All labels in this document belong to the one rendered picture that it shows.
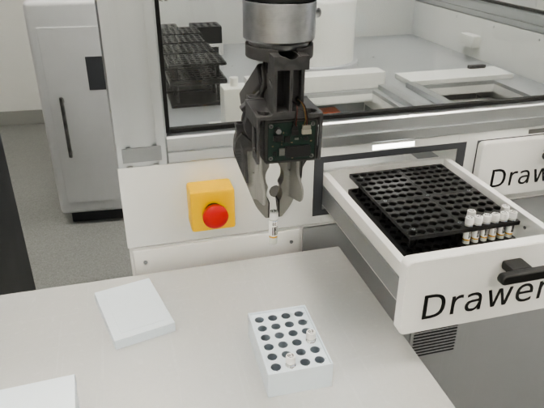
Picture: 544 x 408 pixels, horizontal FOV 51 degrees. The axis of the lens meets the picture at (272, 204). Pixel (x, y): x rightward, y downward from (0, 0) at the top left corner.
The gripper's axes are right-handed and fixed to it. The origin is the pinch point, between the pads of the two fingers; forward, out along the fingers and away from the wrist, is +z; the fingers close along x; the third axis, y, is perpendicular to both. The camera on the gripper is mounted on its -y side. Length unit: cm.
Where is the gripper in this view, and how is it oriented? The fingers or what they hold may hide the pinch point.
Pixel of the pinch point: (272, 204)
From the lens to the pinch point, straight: 69.9
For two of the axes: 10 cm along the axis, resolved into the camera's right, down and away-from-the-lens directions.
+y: 2.4, 4.5, -8.6
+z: -0.1, 8.9, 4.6
